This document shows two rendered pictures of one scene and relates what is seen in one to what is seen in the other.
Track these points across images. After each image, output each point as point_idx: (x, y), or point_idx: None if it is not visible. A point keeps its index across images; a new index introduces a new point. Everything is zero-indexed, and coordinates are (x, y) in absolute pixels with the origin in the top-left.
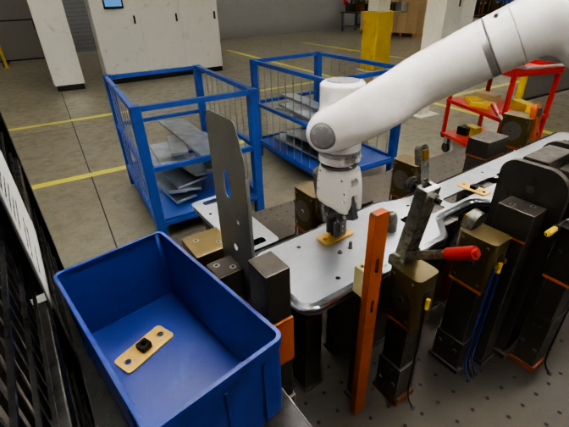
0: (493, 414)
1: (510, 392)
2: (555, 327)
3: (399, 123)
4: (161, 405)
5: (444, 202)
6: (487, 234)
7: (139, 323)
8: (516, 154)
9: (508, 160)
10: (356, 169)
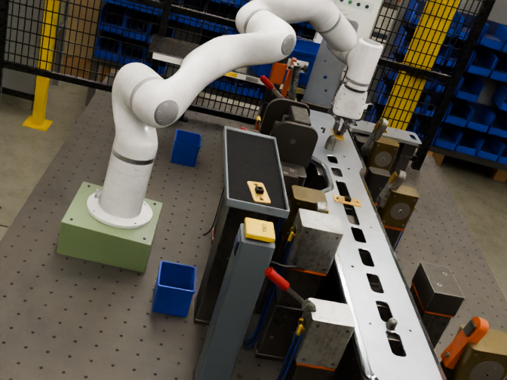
0: (210, 203)
1: (212, 216)
2: (222, 205)
3: (327, 45)
4: None
5: (340, 179)
6: None
7: None
8: (394, 277)
9: (383, 259)
10: (342, 86)
